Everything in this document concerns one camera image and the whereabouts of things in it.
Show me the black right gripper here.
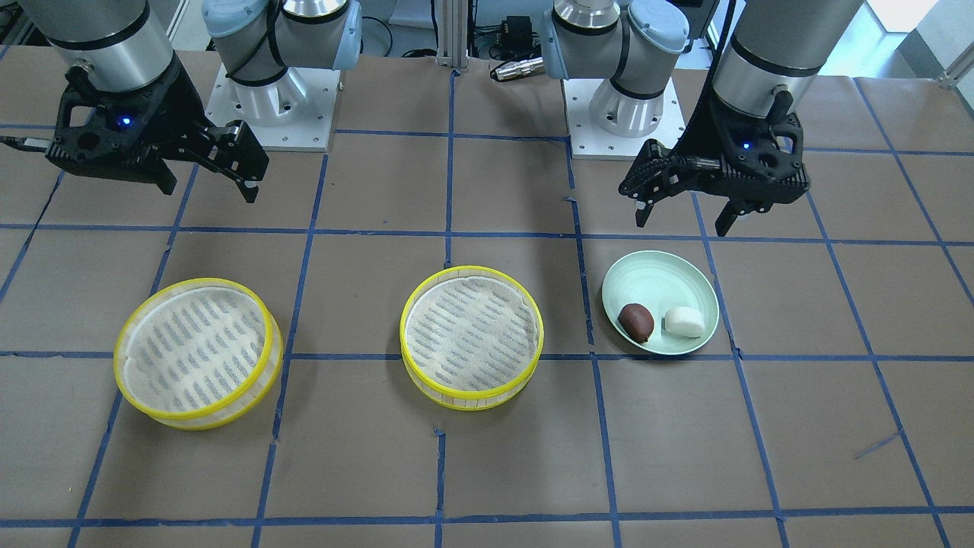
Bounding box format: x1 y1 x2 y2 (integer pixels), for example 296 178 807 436
45 53 270 204

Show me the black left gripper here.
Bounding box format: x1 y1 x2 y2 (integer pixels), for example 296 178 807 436
618 76 810 237

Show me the white bun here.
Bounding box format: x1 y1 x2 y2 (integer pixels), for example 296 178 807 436
664 306 706 339

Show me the yellow bamboo steamer basket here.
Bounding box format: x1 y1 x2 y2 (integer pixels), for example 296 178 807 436
113 277 285 431

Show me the yellow centre steamer basket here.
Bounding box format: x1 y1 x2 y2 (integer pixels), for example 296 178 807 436
399 265 546 412

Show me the light green plate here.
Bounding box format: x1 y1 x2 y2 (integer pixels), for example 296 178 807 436
600 250 720 356

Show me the brown bun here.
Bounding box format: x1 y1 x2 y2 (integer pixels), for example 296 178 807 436
618 303 655 346

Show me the silver cylindrical connector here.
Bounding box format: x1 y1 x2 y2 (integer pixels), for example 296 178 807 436
489 58 546 83

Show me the black power adapter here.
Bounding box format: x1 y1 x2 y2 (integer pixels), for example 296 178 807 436
498 15 533 51

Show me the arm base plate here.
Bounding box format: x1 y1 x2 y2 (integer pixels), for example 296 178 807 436
563 79 685 161
205 66 343 152

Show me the aluminium frame post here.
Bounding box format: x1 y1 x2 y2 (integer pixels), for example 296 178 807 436
431 1 473 74

